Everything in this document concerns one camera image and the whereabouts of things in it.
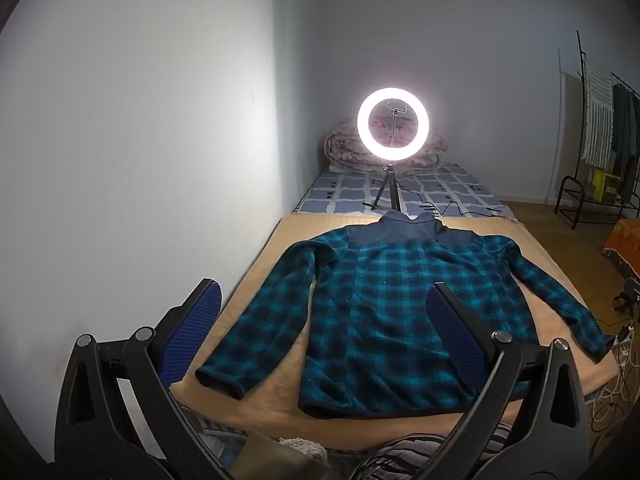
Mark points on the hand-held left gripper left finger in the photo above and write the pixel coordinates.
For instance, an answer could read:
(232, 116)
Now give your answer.
(192, 330)

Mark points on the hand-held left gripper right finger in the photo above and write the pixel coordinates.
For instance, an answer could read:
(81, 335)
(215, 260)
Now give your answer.
(455, 340)

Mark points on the teal plaid fleece jacket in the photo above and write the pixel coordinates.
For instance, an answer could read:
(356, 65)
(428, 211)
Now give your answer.
(380, 310)

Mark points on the black metal clothes rack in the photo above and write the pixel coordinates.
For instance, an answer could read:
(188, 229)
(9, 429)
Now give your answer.
(571, 178)

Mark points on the tan blanket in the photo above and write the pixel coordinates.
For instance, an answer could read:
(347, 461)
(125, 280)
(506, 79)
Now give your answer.
(270, 400)

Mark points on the black white striped cloth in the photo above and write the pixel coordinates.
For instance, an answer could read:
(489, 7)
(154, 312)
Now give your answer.
(400, 455)

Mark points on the white knit cloth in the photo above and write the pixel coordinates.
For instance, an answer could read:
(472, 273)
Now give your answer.
(302, 447)

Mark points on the yellow box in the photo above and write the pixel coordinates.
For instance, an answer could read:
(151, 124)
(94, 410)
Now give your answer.
(606, 186)

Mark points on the folded floral quilt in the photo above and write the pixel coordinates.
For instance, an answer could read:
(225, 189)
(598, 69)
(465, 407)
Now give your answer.
(340, 147)

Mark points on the white knitted garment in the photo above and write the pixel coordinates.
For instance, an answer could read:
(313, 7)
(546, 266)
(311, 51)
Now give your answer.
(597, 110)

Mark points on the dark hanging garments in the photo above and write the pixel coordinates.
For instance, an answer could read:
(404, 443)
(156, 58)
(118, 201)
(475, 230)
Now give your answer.
(625, 125)

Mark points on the black camera device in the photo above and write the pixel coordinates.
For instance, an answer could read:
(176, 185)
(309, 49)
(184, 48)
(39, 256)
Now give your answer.
(631, 297)

